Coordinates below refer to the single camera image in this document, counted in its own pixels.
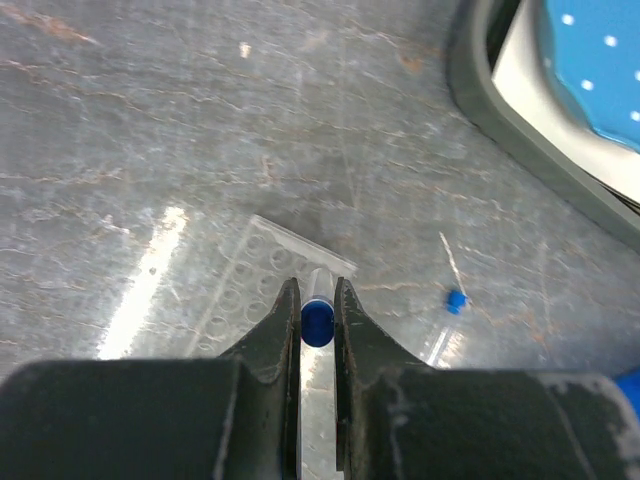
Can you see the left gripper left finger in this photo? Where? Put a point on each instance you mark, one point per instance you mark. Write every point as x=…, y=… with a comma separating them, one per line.
x=233, y=416

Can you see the white square plate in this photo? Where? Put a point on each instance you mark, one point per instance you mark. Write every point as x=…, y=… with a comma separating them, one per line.
x=520, y=76

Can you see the grey plastic tray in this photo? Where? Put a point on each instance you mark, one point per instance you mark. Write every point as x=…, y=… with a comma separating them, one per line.
x=476, y=35

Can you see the blue divided plastic tray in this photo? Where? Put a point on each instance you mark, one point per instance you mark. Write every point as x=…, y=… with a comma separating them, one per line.
x=629, y=383

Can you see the test tube blue cap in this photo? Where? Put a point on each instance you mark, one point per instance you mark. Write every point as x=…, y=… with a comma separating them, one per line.
x=317, y=311
x=449, y=340

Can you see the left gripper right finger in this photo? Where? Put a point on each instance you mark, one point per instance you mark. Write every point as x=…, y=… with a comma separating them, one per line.
x=399, y=418

